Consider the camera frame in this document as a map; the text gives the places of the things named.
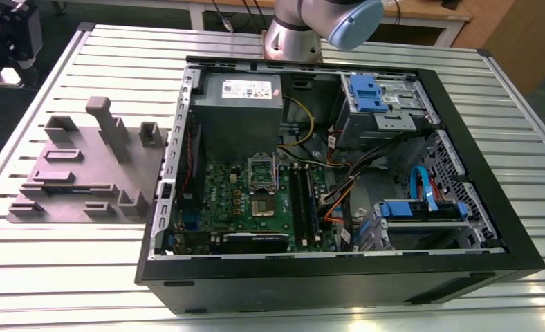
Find wooden desk white frame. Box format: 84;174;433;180
180;0;475;48

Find metal drive cage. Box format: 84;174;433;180
336;72;443;150

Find hard disk in blue carrier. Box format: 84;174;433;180
376;199;471;222

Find black PC case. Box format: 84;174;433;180
134;55;545;315

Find blue wire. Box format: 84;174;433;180
409;165;440;212

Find grey parts rack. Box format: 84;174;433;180
5;96;173;225

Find RAM stick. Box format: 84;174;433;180
41;185;94;195

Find black cable silver plug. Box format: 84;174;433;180
212;0;236;34

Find grey power supply unit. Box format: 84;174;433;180
190;73;286;163

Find orange wires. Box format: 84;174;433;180
323;188;349;225

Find CPU socket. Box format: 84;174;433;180
249;193;281;219

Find yellow wire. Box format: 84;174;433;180
280;95;317;149

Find black wire bundle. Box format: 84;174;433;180
321;133;429;205

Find wooden cabinet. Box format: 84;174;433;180
452;0;545;96

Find green motherboard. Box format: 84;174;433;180
169;160;344;255

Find black graphics card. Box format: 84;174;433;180
210;230;292;255

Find blue drive latch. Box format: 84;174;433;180
349;74;392;113

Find metal disk bay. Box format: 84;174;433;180
359;199;505;252

